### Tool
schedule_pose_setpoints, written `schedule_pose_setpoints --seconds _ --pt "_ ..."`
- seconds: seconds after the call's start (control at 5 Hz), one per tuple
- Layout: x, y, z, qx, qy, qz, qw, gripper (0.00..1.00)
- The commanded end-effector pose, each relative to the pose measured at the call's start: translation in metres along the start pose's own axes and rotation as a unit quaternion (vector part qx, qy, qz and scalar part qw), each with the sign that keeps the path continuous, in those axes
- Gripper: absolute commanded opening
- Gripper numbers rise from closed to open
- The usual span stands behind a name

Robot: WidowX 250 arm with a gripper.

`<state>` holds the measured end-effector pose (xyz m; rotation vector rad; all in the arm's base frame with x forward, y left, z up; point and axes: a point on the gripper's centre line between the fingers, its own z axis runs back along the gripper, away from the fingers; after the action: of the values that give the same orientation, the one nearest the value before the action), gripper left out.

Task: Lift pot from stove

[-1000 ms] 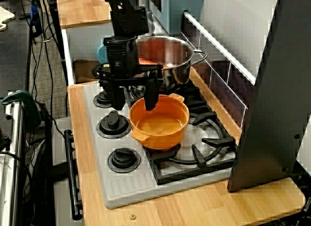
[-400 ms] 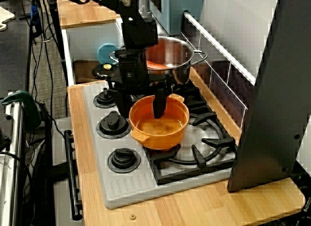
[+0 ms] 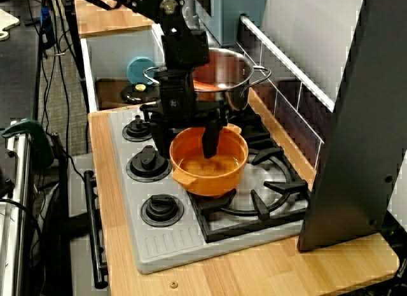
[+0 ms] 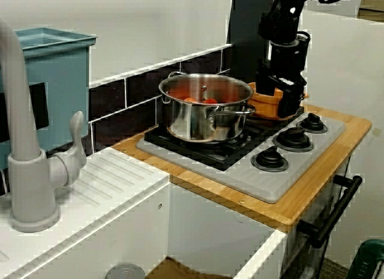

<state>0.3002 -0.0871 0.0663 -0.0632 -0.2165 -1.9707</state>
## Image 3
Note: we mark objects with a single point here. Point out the large black stove knob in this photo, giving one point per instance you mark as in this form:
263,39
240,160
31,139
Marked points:
147,165

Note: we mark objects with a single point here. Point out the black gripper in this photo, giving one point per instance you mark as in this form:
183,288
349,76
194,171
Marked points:
176,92

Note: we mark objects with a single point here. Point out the black lid yellow knob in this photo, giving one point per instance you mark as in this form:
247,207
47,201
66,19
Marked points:
133,95

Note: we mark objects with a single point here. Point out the wooden table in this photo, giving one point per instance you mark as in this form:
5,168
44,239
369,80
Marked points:
111,19

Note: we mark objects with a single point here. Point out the white cutting board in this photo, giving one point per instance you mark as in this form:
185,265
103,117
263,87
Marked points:
8,23

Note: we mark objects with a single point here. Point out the black kitchen side panel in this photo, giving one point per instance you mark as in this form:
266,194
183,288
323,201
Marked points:
349,149

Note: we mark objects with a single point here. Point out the orange plastic pot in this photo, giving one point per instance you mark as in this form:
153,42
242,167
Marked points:
206,181

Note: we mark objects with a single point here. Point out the orange toy carrot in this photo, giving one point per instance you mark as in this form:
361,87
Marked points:
206,86

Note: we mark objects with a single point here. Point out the silver aluminium rail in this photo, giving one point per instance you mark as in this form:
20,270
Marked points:
17,197

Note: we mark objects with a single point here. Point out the white oven cabinet front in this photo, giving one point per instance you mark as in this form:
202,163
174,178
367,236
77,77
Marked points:
79,245

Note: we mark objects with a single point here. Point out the small black stove knob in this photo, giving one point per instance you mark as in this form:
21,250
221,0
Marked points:
138,130

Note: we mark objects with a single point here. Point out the white kitchen back panel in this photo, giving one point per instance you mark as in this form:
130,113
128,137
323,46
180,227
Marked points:
311,38

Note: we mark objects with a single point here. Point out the grey stove top plate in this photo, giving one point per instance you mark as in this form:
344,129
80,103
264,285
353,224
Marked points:
165,245

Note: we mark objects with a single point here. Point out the stainless steel pot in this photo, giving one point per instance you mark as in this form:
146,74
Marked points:
235,95

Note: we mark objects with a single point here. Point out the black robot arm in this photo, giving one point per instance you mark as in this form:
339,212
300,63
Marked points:
184,47

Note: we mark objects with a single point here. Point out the wooden countertop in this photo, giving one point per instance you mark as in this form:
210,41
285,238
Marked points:
254,270

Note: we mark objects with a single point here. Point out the white toy sink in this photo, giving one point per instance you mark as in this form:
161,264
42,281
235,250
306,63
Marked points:
111,54

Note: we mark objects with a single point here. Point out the grey toy faucet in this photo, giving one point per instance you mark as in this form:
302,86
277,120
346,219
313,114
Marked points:
190,17

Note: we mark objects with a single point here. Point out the dark tile backsplash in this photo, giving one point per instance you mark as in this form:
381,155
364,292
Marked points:
286,117

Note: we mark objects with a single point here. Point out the black burner grate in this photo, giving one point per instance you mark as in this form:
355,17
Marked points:
270,184
254,130

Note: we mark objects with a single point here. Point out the green clamp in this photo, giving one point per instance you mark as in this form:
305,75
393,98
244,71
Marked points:
38,143

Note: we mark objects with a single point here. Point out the teal plastic plate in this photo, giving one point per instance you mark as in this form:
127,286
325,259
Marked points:
136,70

